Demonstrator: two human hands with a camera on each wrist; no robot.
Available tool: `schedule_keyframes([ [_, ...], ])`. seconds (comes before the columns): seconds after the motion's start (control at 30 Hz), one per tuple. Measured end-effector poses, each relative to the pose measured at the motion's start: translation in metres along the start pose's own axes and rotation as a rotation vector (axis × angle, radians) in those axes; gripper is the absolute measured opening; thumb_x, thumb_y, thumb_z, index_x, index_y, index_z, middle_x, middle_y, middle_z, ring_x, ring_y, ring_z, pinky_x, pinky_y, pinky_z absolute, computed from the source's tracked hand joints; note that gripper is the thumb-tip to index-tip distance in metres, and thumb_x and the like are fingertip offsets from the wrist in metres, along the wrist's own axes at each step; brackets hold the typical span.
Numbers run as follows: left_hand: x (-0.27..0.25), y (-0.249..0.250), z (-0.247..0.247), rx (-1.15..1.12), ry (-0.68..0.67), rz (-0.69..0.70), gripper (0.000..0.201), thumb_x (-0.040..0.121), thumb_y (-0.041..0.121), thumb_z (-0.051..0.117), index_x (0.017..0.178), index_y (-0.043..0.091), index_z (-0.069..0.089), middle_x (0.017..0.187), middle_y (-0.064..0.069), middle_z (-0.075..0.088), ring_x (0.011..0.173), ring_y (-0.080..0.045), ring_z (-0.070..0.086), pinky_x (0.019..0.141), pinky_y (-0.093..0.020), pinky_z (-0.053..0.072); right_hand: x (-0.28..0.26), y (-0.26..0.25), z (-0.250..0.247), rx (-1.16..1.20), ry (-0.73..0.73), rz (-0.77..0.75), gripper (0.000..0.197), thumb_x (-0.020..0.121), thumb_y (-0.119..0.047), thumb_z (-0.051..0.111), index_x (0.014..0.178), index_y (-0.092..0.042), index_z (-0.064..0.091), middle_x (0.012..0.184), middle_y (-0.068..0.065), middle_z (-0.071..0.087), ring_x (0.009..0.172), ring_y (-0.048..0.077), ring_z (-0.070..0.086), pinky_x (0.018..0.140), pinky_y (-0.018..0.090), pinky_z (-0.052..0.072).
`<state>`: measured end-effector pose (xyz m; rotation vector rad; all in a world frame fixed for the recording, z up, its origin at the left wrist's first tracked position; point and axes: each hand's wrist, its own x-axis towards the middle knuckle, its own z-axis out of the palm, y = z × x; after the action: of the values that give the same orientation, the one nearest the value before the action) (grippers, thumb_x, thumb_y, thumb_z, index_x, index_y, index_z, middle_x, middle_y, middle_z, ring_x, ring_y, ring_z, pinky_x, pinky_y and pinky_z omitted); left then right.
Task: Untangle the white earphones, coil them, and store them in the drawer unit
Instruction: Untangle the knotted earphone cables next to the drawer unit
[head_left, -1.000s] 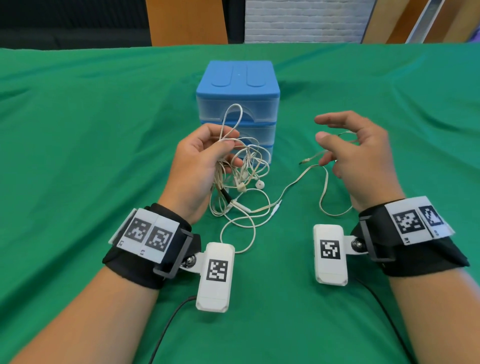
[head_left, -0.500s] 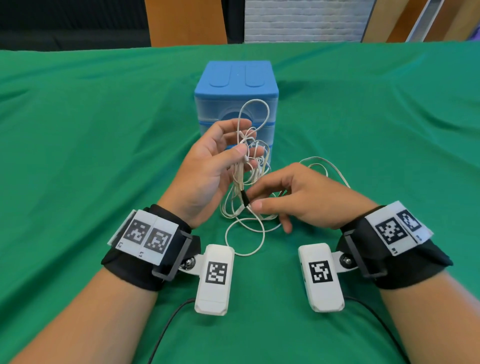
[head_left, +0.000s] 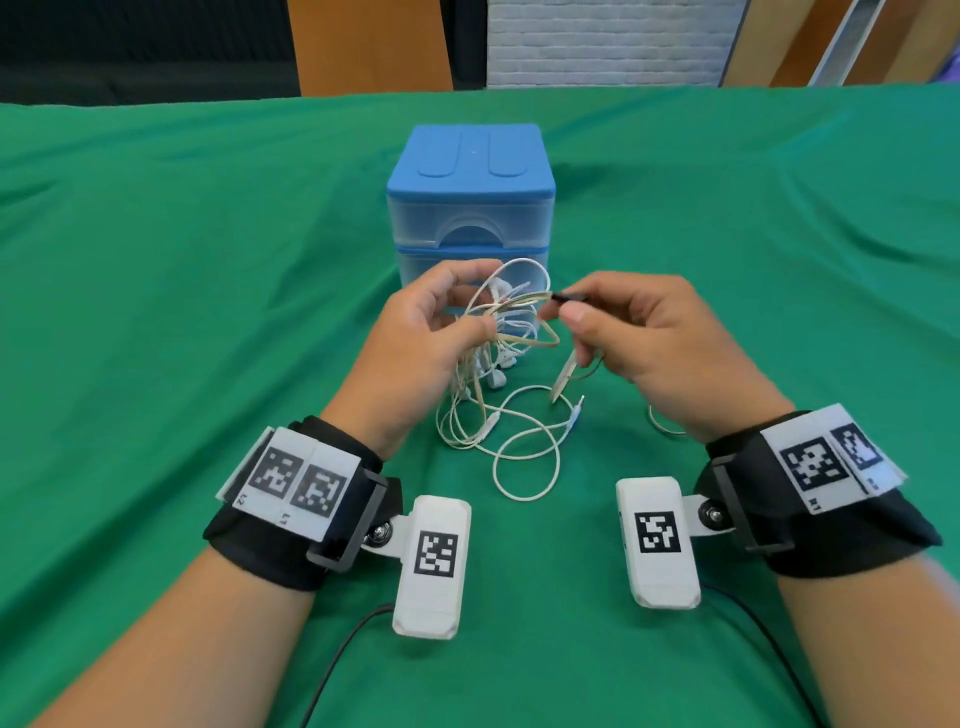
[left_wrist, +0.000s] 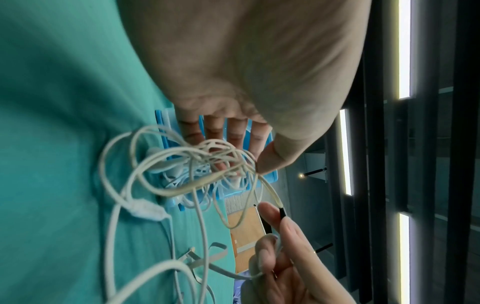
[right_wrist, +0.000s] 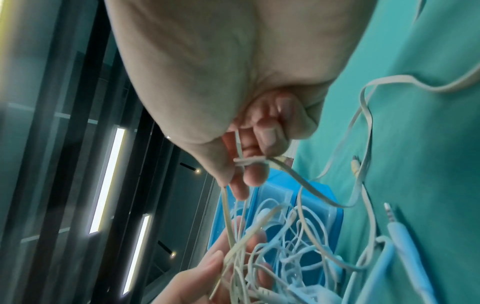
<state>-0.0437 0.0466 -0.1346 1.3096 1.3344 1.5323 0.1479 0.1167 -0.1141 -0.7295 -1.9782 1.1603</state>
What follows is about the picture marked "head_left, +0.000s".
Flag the cream beige earphones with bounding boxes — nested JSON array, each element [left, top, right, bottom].
[[464, 288, 688, 438]]

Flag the wide orange wooden panel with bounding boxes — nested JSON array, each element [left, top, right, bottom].
[[287, 0, 455, 99]]

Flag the person's left hand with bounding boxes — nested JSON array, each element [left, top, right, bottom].
[[320, 258, 504, 463]]

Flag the black left wrist strap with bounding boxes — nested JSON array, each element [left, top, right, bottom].
[[202, 416, 404, 594]]

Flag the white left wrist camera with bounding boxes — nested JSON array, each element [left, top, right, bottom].
[[361, 494, 474, 641]]

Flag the white left marker tag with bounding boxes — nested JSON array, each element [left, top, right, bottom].
[[215, 426, 363, 543]]

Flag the tan wooden board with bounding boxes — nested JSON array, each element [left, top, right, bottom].
[[721, 0, 817, 89], [851, 0, 960, 85]]

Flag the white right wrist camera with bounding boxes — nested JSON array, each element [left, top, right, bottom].
[[614, 476, 736, 611]]

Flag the white right marker tag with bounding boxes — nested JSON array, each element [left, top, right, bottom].
[[759, 403, 907, 517]]

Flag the person's left forearm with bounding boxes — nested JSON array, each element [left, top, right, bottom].
[[29, 547, 316, 728]]

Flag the white marker tag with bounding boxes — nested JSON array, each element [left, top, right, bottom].
[[215, 426, 363, 543], [759, 403, 907, 517]]

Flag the person's right forearm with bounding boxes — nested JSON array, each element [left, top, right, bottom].
[[776, 554, 960, 728]]

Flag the black camera cable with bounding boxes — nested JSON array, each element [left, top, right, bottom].
[[299, 603, 397, 728], [701, 583, 826, 728]]

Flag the black wrist strap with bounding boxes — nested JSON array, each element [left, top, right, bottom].
[[693, 410, 944, 580], [202, 416, 404, 594]]

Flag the green tablecloth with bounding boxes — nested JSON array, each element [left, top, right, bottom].
[[0, 83, 960, 728]]

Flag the person's right hand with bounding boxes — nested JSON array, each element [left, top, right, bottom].
[[551, 270, 796, 444]]

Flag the white earphone cables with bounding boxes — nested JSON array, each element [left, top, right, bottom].
[[436, 257, 586, 504]]

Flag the white metal frame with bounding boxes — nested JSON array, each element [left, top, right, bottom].
[[808, 0, 888, 88]]

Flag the black right camera cable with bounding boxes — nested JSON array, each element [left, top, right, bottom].
[[701, 583, 826, 728]]

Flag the black left camera cable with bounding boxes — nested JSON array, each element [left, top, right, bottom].
[[299, 603, 397, 728]]

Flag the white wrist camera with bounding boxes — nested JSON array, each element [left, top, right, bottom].
[[614, 476, 736, 611], [361, 494, 474, 641]]

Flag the black sofa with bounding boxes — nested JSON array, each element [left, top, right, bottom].
[[0, 0, 303, 106]]

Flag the black right wrist strap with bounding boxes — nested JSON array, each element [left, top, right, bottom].
[[693, 410, 944, 580]]

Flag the blue plastic mini drawer unit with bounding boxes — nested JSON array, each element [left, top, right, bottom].
[[386, 123, 558, 331]]

